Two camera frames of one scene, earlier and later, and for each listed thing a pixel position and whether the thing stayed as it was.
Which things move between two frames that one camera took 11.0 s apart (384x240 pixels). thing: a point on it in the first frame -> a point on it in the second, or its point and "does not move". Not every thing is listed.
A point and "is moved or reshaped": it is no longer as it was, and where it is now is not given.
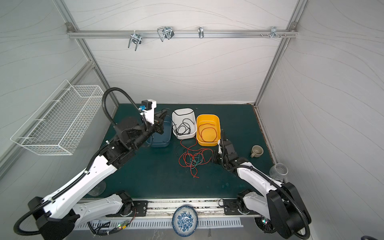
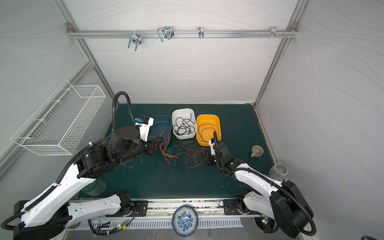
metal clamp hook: (136, 38) does not move
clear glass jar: (278, 171) does not move
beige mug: (256, 151) does not move
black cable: (182, 129) is moved or reshaped
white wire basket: (58, 126) does not move
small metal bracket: (201, 32) does not move
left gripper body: (156, 124) -> (150, 142)
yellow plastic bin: (208, 128) does not move
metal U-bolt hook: (167, 32) does not move
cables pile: (192, 158) is moved or reshaped
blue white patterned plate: (185, 221) does not move
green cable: (194, 161) -> (170, 153)
